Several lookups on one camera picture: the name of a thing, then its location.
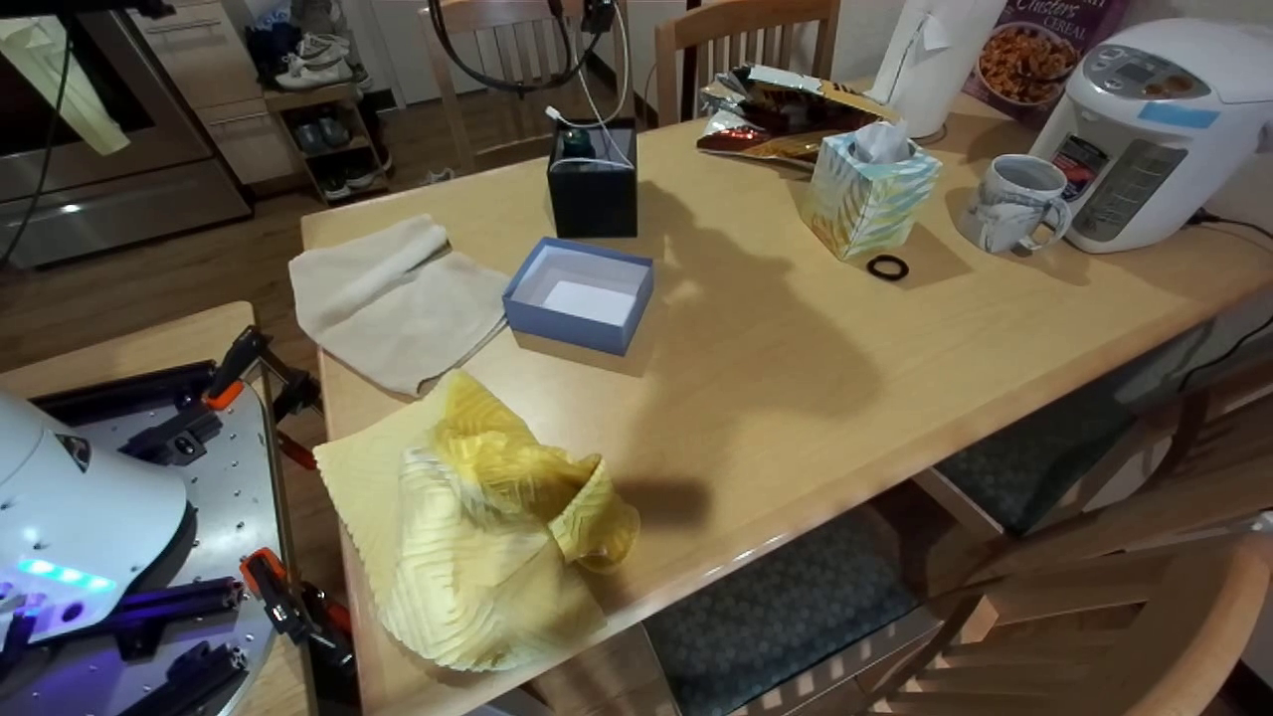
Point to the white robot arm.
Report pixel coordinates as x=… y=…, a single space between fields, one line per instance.
x=82 y=521

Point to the green cushioned chair seat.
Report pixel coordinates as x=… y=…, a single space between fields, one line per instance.
x=781 y=614

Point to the black square box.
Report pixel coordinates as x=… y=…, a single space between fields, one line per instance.
x=593 y=180

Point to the white paper towel roll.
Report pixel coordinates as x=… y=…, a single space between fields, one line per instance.
x=928 y=62

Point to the beige folded cloth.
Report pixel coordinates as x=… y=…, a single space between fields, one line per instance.
x=400 y=302

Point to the dark packets pile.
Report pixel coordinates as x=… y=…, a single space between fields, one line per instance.
x=777 y=115

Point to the wooden chair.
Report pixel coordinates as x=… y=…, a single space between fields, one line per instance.
x=509 y=74
x=737 y=33
x=1128 y=632

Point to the yellow crumpled cloth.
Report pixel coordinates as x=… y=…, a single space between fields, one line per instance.
x=502 y=534

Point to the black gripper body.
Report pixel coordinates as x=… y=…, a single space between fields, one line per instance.
x=598 y=14

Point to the left wooden chair back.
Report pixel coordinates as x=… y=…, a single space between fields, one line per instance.
x=509 y=74

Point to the near wooden chair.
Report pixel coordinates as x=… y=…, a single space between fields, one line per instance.
x=1128 y=632

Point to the right wooden chair back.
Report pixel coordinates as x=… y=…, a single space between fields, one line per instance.
x=737 y=33

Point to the snack bag with picture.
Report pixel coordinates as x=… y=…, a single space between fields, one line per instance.
x=1033 y=51

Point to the blue shallow box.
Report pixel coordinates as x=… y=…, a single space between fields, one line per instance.
x=582 y=294

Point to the white ceramic mug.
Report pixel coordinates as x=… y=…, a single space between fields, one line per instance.
x=1014 y=204

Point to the white electric water boiler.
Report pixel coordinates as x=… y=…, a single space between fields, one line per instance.
x=1156 y=120

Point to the orange black clamp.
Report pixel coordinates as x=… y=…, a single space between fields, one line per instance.
x=184 y=433
x=298 y=610

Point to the striped tissue box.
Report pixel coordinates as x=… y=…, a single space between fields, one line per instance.
x=867 y=188

